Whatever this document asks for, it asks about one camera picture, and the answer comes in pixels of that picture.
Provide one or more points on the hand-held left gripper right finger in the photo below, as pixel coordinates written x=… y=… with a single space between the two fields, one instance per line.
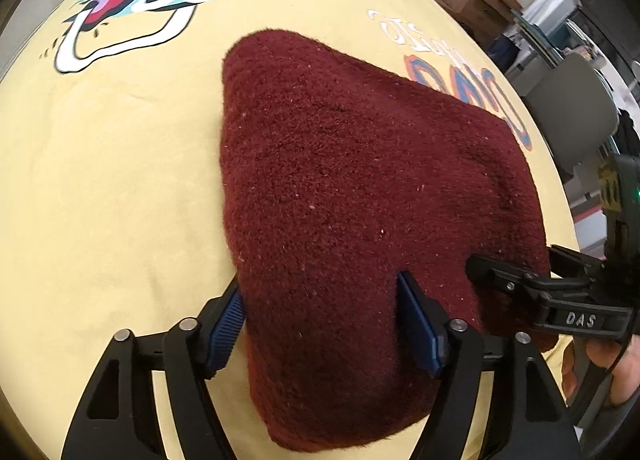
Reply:
x=417 y=320

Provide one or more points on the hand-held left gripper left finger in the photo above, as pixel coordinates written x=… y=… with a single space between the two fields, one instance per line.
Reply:
x=230 y=312

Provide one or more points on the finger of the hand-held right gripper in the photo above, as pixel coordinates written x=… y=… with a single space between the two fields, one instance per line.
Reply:
x=575 y=262
x=565 y=305

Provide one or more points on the maroon knit sweater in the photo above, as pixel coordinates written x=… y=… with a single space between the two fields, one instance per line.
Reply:
x=350 y=165

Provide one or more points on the person's right hand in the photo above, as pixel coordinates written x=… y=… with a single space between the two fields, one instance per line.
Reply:
x=627 y=375

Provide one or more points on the grey chair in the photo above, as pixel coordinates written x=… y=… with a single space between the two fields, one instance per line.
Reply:
x=570 y=105

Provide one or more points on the yellow cartoon printed blanket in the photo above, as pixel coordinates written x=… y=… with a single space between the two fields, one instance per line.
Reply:
x=125 y=165

